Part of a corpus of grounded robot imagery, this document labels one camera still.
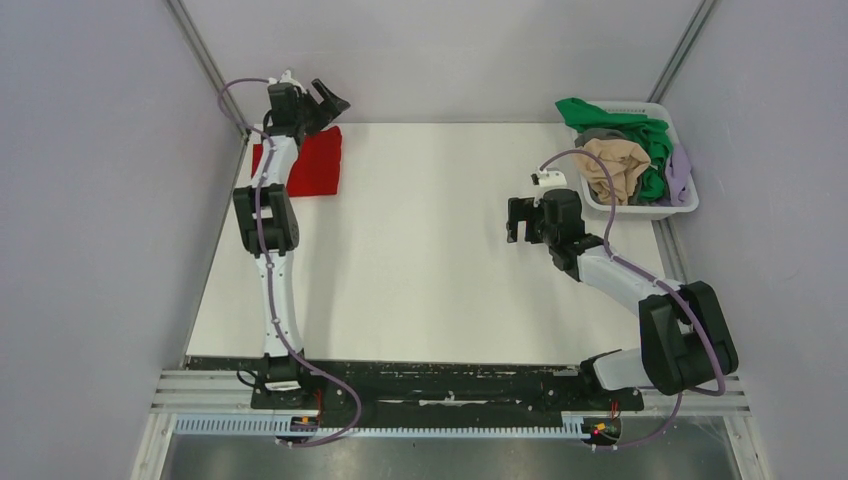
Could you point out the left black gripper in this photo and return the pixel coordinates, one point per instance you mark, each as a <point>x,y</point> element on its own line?
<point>328,109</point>

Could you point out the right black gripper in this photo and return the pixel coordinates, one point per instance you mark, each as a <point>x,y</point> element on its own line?
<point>524,210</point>

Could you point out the red t shirt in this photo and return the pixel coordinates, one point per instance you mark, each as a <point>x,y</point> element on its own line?
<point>317,170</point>

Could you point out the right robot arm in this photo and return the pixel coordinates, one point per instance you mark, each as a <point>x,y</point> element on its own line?
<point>685,343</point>

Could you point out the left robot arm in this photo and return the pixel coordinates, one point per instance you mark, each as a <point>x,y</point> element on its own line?
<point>270,233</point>

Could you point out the grey t shirt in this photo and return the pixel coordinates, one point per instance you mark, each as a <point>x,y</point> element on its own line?
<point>598,133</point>

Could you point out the beige t shirt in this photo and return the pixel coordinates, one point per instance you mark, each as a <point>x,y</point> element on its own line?
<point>612,168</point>

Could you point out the green t shirt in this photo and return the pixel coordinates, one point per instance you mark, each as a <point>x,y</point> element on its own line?
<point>649,133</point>

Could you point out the lilac t shirt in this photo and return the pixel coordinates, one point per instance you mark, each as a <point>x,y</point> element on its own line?
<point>677,173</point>

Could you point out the white plastic basket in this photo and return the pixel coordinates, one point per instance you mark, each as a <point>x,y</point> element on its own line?
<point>652,212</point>

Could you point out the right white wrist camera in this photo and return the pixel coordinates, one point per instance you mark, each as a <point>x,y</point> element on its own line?
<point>549,179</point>

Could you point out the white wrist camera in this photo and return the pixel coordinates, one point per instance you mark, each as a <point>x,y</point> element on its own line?
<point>549,179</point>
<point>287,79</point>

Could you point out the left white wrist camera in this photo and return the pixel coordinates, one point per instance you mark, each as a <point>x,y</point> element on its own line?
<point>287,79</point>

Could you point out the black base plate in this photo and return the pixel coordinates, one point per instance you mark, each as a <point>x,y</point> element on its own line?
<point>372,394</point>

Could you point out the aluminium frame rail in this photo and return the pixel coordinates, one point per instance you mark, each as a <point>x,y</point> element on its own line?
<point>201,392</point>

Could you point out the white slotted cable duct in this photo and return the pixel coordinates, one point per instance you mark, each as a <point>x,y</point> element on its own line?
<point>287,426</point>

